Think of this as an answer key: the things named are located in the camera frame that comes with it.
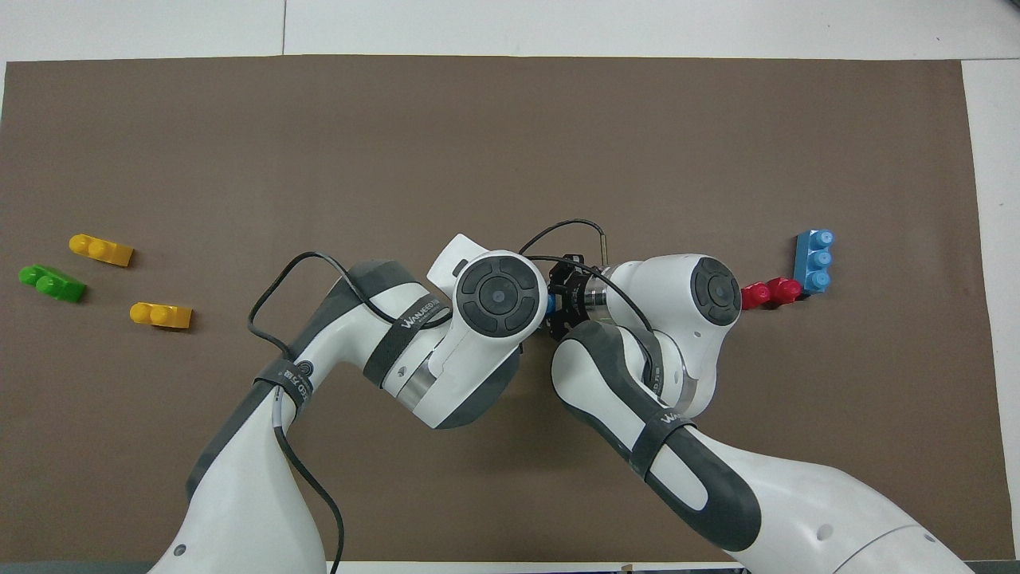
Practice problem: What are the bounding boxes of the yellow two-stud block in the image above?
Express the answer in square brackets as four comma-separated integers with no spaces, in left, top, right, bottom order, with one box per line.
[129,301,194,330]
[69,234,135,268]

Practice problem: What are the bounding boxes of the brown paper table mat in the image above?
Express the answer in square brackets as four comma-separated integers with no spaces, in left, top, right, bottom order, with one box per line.
[0,54,1018,565]

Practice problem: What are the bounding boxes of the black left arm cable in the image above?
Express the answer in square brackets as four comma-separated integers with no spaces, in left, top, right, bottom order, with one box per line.
[247,251,455,574]

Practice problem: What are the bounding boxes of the green two-stud block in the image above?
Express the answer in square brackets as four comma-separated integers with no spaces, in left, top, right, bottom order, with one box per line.
[18,265,87,303]

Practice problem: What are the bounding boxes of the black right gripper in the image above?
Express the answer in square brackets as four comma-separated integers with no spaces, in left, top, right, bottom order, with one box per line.
[548,254,595,343]

